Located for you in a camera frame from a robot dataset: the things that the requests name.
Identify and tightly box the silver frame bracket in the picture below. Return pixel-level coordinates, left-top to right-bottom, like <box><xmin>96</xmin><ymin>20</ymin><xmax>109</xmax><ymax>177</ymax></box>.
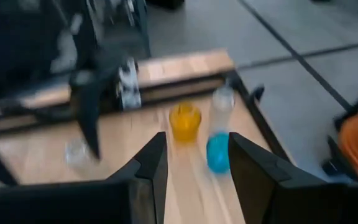
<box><xmin>117</xmin><ymin>58</ymin><xmax>142</xmax><ymax>110</ymax></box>

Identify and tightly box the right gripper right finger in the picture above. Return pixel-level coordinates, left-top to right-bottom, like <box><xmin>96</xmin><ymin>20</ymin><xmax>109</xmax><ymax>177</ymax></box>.
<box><xmin>228</xmin><ymin>132</ymin><xmax>358</xmax><ymax>224</ymax></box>

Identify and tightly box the black clamp handle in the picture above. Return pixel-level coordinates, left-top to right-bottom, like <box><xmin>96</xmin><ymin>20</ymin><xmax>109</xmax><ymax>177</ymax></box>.
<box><xmin>247</xmin><ymin>84</ymin><xmax>266</xmax><ymax>106</ymax></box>

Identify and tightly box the teal glass vase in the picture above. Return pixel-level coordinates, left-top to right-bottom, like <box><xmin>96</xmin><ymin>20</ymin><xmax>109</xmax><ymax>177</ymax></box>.
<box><xmin>206</xmin><ymin>132</ymin><xmax>231</xmax><ymax>175</ymax></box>

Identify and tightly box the orange black shop vacuum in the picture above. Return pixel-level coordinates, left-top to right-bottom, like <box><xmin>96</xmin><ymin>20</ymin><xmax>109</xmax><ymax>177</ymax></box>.
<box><xmin>321</xmin><ymin>82</ymin><xmax>358</xmax><ymax>184</ymax></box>

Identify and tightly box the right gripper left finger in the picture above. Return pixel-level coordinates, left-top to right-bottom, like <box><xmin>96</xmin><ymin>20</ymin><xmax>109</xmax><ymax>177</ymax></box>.
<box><xmin>0</xmin><ymin>132</ymin><xmax>169</xmax><ymax>224</ymax></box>

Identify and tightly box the wide yellow glass vase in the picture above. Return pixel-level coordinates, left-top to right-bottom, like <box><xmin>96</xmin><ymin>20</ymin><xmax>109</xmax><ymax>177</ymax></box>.
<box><xmin>168</xmin><ymin>101</ymin><xmax>203</xmax><ymax>144</ymax></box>

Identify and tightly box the clear glass vase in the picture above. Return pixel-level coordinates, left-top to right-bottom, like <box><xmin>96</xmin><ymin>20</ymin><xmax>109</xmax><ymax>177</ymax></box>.
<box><xmin>63</xmin><ymin>138</ymin><xmax>91</xmax><ymax>170</ymax></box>

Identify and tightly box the clear tall glass bottle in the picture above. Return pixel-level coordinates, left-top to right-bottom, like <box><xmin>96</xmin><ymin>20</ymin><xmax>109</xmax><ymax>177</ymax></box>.
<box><xmin>209</xmin><ymin>83</ymin><xmax>236</xmax><ymax>134</ymax></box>

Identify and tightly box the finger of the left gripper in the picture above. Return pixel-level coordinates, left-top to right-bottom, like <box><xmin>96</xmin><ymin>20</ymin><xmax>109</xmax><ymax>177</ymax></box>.
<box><xmin>73</xmin><ymin>83</ymin><xmax>104</xmax><ymax>158</ymax></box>

